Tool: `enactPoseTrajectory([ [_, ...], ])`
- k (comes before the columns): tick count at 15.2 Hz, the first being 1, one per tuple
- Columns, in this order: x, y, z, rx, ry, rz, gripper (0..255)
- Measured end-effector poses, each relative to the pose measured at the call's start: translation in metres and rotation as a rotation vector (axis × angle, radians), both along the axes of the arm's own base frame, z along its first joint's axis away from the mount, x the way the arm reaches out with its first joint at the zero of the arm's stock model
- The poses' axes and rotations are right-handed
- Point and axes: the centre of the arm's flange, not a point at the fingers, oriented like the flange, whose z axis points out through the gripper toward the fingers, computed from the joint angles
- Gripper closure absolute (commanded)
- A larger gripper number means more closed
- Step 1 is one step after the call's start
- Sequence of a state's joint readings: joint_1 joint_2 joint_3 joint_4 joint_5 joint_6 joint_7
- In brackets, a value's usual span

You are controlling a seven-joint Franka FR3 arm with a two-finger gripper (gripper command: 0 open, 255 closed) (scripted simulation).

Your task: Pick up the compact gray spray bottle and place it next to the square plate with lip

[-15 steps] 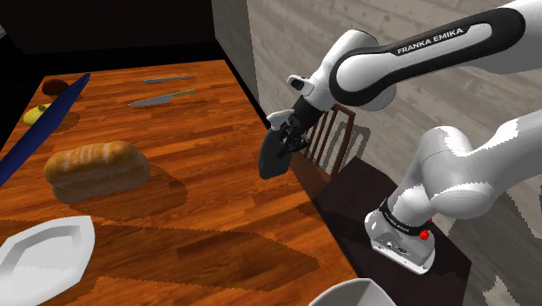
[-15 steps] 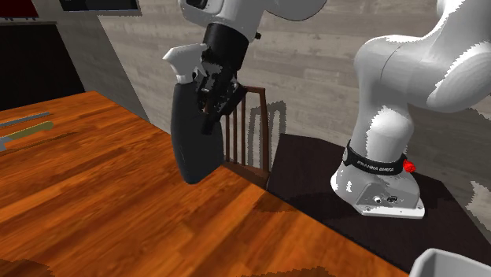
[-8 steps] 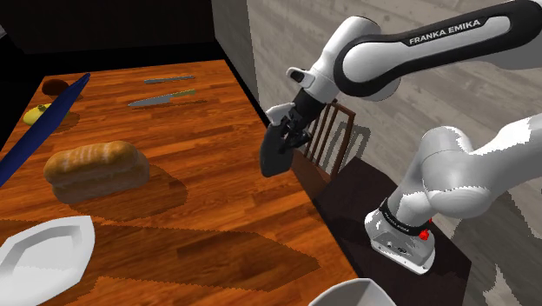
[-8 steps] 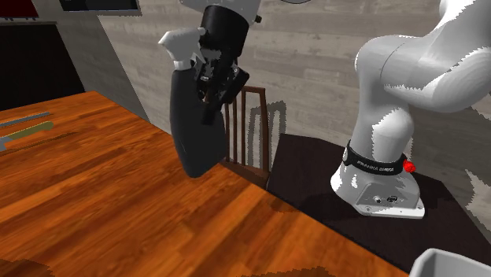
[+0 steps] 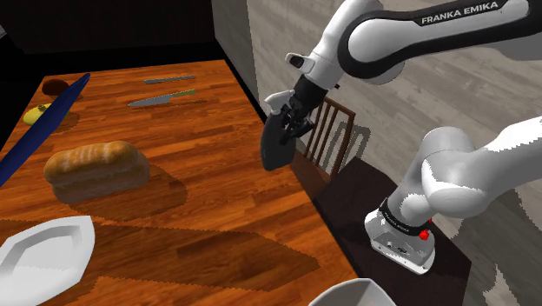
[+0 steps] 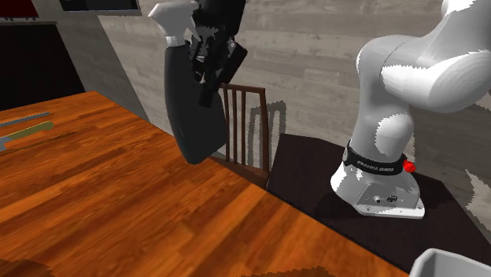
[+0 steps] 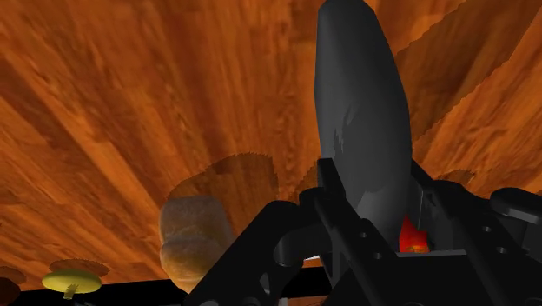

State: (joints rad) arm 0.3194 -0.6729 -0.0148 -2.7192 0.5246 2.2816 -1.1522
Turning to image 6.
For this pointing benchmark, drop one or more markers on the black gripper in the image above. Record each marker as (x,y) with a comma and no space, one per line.
(214,61)

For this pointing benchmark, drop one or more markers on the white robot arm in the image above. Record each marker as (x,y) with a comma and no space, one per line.
(383,115)

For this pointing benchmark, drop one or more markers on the brown wooden chair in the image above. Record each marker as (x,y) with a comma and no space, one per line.
(263,126)

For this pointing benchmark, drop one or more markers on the dark robot stand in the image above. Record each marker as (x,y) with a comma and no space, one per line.
(307,168)

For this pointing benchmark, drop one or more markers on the wooden table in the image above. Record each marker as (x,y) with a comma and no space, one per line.
(134,199)

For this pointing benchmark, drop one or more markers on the grey utensil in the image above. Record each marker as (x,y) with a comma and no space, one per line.
(27,119)

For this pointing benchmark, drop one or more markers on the white container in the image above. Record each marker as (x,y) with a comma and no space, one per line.
(441,266)

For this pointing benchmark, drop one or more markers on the grey framed dark wall picture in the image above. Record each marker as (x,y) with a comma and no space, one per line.
(99,4)

